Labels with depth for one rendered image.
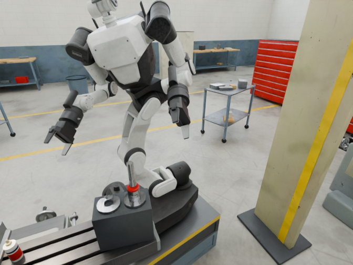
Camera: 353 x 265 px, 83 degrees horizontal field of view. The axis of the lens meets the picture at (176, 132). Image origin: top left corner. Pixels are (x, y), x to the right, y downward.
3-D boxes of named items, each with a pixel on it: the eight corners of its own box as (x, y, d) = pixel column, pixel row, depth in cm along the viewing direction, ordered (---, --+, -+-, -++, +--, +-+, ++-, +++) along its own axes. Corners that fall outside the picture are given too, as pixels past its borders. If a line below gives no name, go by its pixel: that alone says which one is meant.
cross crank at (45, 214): (39, 221, 135) (33, 209, 129) (59, 215, 139) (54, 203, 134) (35, 241, 122) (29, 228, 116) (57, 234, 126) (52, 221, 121)
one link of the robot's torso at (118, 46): (123, 75, 130) (94, 16, 108) (172, 63, 121) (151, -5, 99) (106, 100, 108) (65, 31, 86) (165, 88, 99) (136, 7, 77)
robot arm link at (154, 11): (159, 33, 101) (146, 7, 91) (176, 26, 99) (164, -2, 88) (160, 47, 95) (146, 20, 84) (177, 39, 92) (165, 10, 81)
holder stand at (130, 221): (102, 226, 90) (93, 194, 81) (150, 216, 95) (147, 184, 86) (100, 252, 80) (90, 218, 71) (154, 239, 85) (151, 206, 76)
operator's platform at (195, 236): (173, 197, 226) (172, 170, 207) (216, 245, 176) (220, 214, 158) (104, 234, 186) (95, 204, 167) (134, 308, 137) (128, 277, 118)
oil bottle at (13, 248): (12, 254, 79) (1, 237, 74) (24, 250, 81) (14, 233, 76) (10, 264, 76) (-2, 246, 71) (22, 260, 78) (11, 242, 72)
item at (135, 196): (134, 192, 82) (132, 182, 80) (143, 196, 80) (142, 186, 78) (126, 199, 79) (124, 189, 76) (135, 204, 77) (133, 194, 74)
